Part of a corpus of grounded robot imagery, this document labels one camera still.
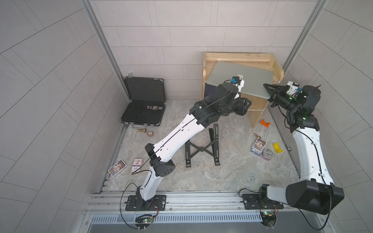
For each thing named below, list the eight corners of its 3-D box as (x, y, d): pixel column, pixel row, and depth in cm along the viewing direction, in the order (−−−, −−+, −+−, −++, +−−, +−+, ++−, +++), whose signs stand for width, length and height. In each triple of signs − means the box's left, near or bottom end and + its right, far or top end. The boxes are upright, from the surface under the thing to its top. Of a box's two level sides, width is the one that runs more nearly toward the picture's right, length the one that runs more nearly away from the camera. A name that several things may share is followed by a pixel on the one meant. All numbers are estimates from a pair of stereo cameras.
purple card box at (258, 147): (249, 151, 91) (251, 148, 88) (255, 140, 96) (258, 137, 93) (258, 157, 89) (261, 154, 86) (264, 145, 94) (267, 142, 91)
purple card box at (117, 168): (109, 171, 83) (107, 169, 81) (122, 160, 87) (121, 159, 85) (113, 177, 81) (111, 175, 79) (126, 166, 85) (125, 164, 83)
